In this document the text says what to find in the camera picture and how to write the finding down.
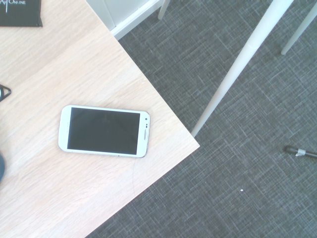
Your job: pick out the white smartphone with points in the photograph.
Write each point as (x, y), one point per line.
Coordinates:
(104, 131)

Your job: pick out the dark grey baseball cap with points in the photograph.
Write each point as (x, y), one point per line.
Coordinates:
(1, 166)

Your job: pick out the white coat rack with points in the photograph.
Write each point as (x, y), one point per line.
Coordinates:
(250, 47)

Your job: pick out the round white key tag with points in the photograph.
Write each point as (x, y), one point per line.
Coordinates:
(10, 90)

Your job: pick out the black card with lettering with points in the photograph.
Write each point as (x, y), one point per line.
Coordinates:
(17, 15)

